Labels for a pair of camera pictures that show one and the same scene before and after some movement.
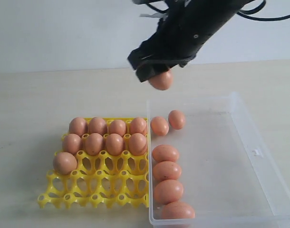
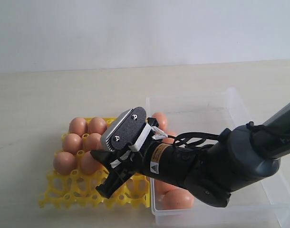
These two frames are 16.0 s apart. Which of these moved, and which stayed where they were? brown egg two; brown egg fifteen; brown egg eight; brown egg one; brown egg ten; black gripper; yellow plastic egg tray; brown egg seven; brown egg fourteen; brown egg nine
Moved: black gripper; brown egg ten; brown egg fifteen; brown egg nine
Stayed: brown egg eight; brown egg fourteen; brown egg seven; yellow plastic egg tray; brown egg one; brown egg two
